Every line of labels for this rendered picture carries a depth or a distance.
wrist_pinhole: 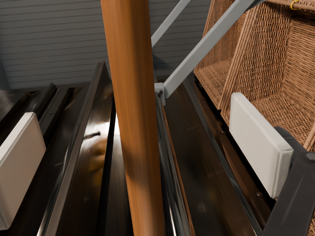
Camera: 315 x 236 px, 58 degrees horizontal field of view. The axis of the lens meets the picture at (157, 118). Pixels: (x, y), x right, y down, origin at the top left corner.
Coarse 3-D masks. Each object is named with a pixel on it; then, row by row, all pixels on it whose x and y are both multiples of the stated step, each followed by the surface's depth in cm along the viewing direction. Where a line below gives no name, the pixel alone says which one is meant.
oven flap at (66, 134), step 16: (80, 96) 161; (64, 112) 150; (64, 128) 130; (48, 144) 122; (64, 144) 115; (48, 160) 109; (48, 176) 98; (32, 192) 94; (48, 192) 90; (32, 208) 86; (16, 224) 82; (32, 224) 79
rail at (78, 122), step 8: (96, 72) 152; (88, 96) 122; (80, 112) 109; (80, 120) 102; (72, 136) 93; (72, 144) 88; (64, 160) 81; (64, 168) 77; (56, 184) 72; (56, 192) 69; (48, 208) 64; (48, 216) 62; (40, 224) 61; (40, 232) 58
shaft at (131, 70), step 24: (120, 0) 17; (144, 0) 17; (120, 24) 17; (144, 24) 18; (120, 48) 18; (144, 48) 18; (120, 72) 19; (144, 72) 19; (120, 96) 20; (144, 96) 20; (120, 120) 21; (144, 120) 20; (144, 144) 21; (144, 168) 22; (144, 192) 23; (144, 216) 25
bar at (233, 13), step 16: (240, 0) 55; (256, 0) 56; (176, 16) 101; (224, 16) 56; (160, 32) 103; (208, 32) 59; (224, 32) 57; (208, 48) 59; (192, 64) 60; (176, 80) 61; (160, 96) 60; (160, 112) 52; (160, 128) 47; (160, 144) 43; (160, 160) 40; (176, 160) 40; (176, 176) 36; (176, 192) 33; (176, 208) 31; (176, 224) 29; (192, 224) 30
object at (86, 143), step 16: (96, 80) 140; (96, 96) 124; (112, 96) 168; (96, 112) 117; (80, 128) 97; (96, 128) 111; (80, 144) 87; (96, 144) 105; (80, 160) 83; (96, 160) 100; (64, 176) 74; (80, 176) 80; (96, 176) 95; (64, 192) 68; (80, 192) 77; (96, 192) 91; (64, 208) 64; (80, 208) 74; (96, 208) 87; (48, 224) 60; (64, 224) 62; (80, 224) 71
